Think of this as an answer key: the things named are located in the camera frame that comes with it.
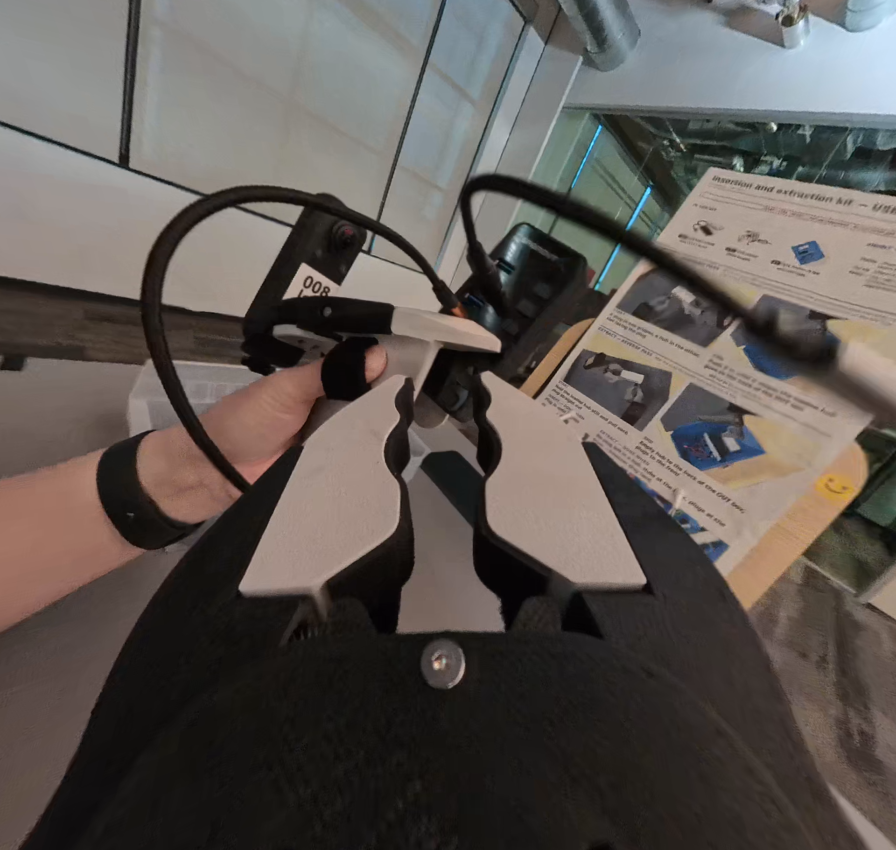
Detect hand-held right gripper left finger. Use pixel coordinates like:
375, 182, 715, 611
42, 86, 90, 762
237, 375, 416, 598

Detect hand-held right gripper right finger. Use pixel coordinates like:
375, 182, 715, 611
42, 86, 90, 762
474, 372, 647, 595

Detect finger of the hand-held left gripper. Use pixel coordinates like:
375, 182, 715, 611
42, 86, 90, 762
390, 307, 502, 356

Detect black usb hub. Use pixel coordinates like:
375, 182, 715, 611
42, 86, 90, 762
419, 221, 590, 431

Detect clear plastic storage box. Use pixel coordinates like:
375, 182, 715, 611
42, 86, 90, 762
128, 359, 430, 481

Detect black cable with orange plugs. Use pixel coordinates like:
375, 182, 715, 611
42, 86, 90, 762
141, 187, 464, 496

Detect person's left hand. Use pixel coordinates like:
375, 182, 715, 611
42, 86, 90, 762
139, 344, 388, 523

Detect instruction poster board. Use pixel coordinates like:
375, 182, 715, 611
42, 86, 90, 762
521, 158, 896, 609

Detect black wristband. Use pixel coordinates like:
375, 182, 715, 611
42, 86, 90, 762
95, 431, 204, 551

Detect frosted glass partition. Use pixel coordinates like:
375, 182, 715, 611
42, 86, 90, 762
0, 0, 560, 284

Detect silver ventilation duct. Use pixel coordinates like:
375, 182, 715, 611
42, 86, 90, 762
528, 0, 640, 73

